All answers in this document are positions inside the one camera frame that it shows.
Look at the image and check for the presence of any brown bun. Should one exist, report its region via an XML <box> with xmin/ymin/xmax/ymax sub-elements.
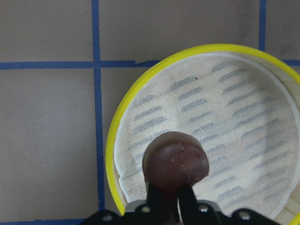
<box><xmin>142</xmin><ymin>131</ymin><xmax>210</xmax><ymax>223</ymax></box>

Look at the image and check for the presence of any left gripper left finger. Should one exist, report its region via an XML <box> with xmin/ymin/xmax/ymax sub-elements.
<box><xmin>146</xmin><ymin>183</ymin><xmax>166</xmax><ymax>220</ymax></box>

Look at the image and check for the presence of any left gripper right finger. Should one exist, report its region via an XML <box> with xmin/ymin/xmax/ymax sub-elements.
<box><xmin>178</xmin><ymin>186</ymin><xmax>197</xmax><ymax>220</ymax></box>

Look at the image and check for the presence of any yellow bamboo steamer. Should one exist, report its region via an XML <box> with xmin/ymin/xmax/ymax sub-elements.
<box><xmin>105</xmin><ymin>44</ymin><xmax>300</xmax><ymax>225</ymax></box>

